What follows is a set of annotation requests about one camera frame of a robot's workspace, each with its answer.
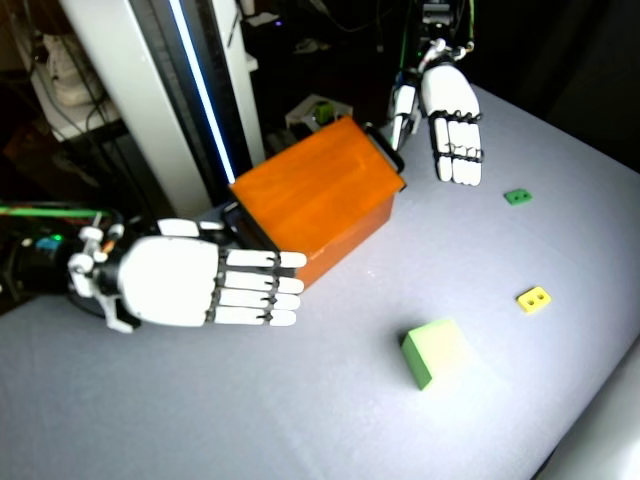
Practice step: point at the white column with blue light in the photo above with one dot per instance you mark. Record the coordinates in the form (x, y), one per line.
(125, 100)

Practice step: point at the white shoe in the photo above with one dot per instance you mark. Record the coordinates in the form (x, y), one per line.
(70, 80)

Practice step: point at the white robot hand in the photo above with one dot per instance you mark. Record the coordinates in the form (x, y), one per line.
(447, 90)
(165, 280)

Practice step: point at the green plug block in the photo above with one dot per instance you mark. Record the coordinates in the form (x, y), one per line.
(323, 112)

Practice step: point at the large green foam block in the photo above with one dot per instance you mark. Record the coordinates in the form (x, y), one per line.
(415, 360)

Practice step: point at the white power strip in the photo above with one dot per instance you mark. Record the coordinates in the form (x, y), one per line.
(301, 114)

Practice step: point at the grey table cloth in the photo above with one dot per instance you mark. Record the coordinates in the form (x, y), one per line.
(300, 400)

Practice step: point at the small yellow two-hole block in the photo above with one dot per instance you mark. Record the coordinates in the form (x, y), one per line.
(525, 305)

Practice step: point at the small green two-hole block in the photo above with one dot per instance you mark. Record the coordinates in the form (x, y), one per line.
(511, 199)

